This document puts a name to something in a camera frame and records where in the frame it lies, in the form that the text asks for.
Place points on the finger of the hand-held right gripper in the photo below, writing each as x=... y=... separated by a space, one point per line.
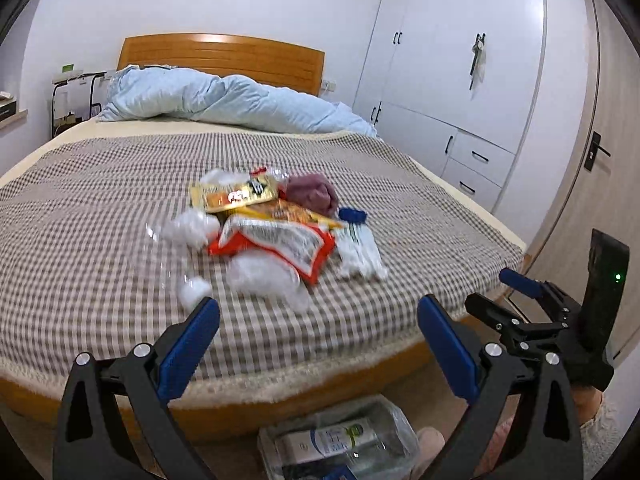
x=520 y=281
x=495 y=316

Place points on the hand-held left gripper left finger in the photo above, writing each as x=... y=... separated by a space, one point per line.
x=192 y=345

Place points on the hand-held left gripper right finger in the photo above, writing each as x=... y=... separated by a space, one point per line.
x=445 y=345

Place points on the plastic-lined trash bin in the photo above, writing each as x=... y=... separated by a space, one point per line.
x=385 y=420

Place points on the crushed bottle with blue cap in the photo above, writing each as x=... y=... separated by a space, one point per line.
x=360 y=250

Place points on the red white snack packet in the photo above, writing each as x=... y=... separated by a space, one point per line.
x=280 y=240

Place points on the white milk carton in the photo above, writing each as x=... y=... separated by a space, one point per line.
x=325 y=442

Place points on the gold snack packet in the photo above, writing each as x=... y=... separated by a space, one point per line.
x=235 y=195

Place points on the yellow food pouch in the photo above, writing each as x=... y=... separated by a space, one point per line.
x=300 y=215

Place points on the pink sock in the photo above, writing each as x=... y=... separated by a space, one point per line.
x=315 y=192

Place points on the beige slipper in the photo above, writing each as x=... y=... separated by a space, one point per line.
x=429 y=447

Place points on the pink fuzzy pajamas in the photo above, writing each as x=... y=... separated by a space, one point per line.
x=602 y=425

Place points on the beige wooden door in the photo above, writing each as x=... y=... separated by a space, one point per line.
x=610 y=110

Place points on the white wardrobe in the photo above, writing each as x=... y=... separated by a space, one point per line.
x=425 y=85

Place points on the small hanging white bag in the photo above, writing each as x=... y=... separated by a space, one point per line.
x=479 y=62

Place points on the light blue duvet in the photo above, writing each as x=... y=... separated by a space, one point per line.
x=225 y=100

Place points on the black bedside rack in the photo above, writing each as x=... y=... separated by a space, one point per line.
x=92 y=90

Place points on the beige windowsill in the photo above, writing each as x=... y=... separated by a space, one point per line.
x=12 y=122

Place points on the wooden headboard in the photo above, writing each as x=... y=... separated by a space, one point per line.
x=225 y=55

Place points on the black box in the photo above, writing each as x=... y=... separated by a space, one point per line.
x=7 y=109

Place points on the white wall socket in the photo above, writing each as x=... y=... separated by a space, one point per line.
x=327 y=85

